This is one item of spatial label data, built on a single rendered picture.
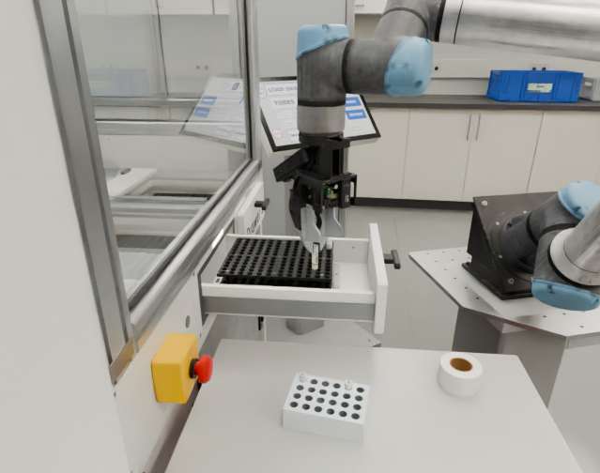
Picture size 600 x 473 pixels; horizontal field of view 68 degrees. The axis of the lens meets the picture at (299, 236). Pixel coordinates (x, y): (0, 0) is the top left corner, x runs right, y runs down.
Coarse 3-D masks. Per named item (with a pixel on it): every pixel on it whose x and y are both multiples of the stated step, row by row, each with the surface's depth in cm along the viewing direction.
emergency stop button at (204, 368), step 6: (204, 360) 63; (210, 360) 64; (198, 366) 63; (204, 366) 63; (210, 366) 64; (198, 372) 62; (204, 372) 62; (210, 372) 64; (198, 378) 63; (204, 378) 63
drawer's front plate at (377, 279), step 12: (372, 228) 100; (372, 240) 94; (372, 252) 91; (372, 264) 90; (372, 276) 89; (384, 276) 79; (372, 288) 88; (384, 288) 77; (384, 300) 78; (384, 312) 79
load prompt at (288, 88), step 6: (264, 84) 166; (270, 84) 167; (276, 84) 169; (282, 84) 170; (288, 84) 171; (294, 84) 172; (270, 90) 166; (276, 90) 168; (282, 90) 169; (288, 90) 170; (294, 90) 171
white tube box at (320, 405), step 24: (312, 384) 72; (336, 384) 73; (360, 384) 72; (288, 408) 68; (312, 408) 68; (336, 408) 68; (360, 408) 69; (312, 432) 68; (336, 432) 67; (360, 432) 65
